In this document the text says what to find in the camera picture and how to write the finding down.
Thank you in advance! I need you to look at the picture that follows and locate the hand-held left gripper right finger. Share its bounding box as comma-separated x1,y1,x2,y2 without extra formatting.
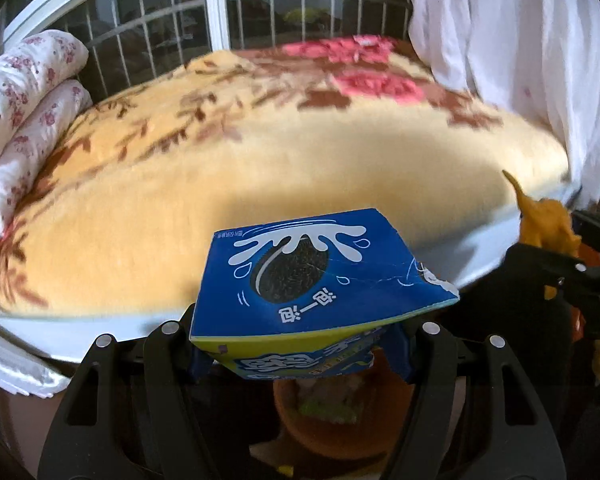
380,321,567,480

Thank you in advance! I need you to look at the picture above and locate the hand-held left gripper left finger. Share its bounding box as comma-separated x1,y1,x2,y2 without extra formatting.
37,304,217,480

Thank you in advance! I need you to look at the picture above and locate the yellow toy dinosaur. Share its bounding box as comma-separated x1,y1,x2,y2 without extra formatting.
502,169,600,387

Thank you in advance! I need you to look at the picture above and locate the orange plastic bin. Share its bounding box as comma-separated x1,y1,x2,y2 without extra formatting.
272,366,417,462

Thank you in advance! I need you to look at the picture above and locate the blue cookie box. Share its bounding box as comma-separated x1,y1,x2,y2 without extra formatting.
189,207,461,382

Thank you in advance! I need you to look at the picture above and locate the white pink floral curtain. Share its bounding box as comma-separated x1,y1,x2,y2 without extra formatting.
405,0,600,211

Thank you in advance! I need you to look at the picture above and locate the yellow floral blanket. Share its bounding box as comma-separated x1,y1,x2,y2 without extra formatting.
0,35,575,312

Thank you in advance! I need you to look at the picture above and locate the white pink floral quilt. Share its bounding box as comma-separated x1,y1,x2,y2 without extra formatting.
0,30,94,253

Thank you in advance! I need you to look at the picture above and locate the white barred window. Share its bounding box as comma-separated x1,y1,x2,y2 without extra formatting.
2,0,416,107

